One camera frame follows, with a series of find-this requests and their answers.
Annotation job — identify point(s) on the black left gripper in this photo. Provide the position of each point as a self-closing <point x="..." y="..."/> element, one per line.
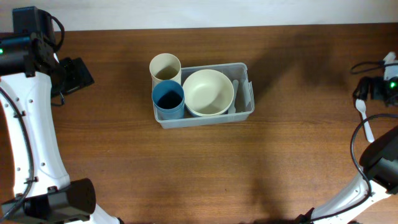
<point x="79" y="73"/>

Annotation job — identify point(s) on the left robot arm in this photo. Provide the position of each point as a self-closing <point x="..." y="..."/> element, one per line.
<point x="31" y="75"/>

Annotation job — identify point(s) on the cream cup back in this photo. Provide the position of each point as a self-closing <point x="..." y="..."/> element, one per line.
<point x="165" y="66"/>

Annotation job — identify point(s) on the cream bowl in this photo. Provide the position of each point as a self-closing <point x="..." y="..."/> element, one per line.
<point x="209" y="110"/>
<point x="208" y="87"/>

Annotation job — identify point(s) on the white plastic fork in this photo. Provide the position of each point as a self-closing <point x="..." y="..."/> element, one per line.
<point x="232" y="108"/>

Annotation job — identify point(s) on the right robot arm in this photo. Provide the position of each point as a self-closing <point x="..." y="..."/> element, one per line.
<point x="376" y="179"/>

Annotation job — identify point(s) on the blue cup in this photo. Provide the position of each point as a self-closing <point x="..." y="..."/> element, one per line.
<point x="169" y="100"/>

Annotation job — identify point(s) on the clear plastic container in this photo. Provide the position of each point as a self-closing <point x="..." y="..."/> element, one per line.
<point x="244" y="102"/>

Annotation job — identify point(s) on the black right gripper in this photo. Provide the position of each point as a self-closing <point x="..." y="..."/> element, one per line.
<point x="376" y="94"/>

